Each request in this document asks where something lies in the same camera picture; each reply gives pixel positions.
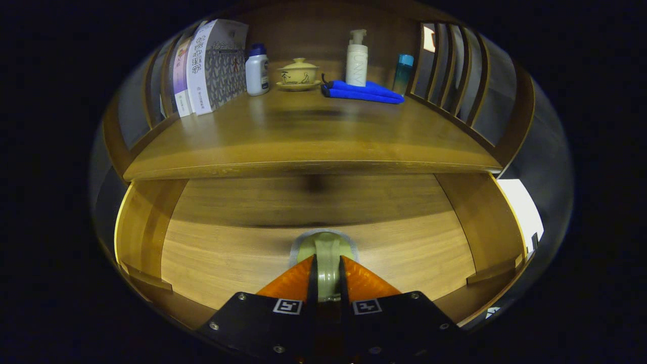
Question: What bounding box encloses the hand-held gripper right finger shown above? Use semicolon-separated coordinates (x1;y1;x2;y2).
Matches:
338;254;466;364

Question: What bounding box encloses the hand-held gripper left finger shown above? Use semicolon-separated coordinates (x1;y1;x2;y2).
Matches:
196;254;320;364

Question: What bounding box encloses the olive green object grey base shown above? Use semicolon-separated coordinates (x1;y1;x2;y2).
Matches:
289;230;359;303

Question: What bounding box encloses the brown wooden drawer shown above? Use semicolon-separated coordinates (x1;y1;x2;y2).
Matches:
114;173;537;329

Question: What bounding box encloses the wooden countertop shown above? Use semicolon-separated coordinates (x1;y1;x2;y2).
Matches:
123;88;502;181

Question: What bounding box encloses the white grey drawer unit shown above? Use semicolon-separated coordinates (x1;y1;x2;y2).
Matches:
498;178;544;253

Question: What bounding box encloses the brown wooden cabinet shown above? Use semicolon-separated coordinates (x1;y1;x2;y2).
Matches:
101;0;536;183

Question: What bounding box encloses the blue folded cloth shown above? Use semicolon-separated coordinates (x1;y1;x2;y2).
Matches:
321;73;405;105

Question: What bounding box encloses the yellow lidded ceramic teacup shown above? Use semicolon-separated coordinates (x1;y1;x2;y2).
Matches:
275;57;322;92

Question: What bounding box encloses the teal bottle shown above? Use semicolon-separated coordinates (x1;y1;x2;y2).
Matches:
392;54;415;96

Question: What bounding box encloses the white bottle blue cap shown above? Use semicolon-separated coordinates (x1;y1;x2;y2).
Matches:
245;43;270;97

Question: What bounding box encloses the white pump bottle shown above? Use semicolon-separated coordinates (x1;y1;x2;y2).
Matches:
345;29;369;87

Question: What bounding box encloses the thick white patterned book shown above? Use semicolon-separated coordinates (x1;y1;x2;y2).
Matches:
186;19;249;116

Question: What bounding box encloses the pink purple book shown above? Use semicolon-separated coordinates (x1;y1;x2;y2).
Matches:
172;36;195;118

